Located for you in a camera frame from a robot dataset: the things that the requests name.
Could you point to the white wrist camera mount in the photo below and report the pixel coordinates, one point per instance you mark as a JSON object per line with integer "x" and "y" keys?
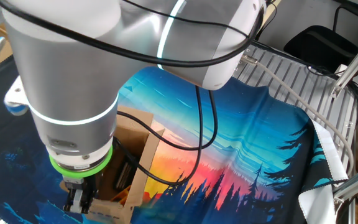
{"x": 14, "y": 99}

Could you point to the forest sunset print cloth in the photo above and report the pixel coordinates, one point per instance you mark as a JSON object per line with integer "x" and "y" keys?
{"x": 244, "y": 140}

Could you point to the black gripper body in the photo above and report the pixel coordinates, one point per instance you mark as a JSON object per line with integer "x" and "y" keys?
{"x": 82, "y": 183}

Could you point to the black office chair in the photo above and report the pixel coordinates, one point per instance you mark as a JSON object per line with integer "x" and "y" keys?
{"x": 322, "y": 46}

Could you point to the yellow plastic tool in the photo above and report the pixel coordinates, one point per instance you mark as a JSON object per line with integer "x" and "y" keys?
{"x": 121, "y": 196}

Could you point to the aluminium frame strut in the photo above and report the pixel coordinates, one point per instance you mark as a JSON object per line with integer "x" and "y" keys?
{"x": 353, "y": 65}
{"x": 353, "y": 183}

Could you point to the brown cardboard box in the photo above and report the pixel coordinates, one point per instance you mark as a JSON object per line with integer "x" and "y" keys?
{"x": 148, "y": 149}

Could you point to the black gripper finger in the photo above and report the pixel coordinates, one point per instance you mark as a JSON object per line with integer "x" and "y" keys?
{"x": 89, "y": 196}
{"x": 77, "y": 202}

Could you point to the black grey ribbed block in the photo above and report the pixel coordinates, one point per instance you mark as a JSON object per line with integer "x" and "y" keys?
{"x": 124, "y": 175}

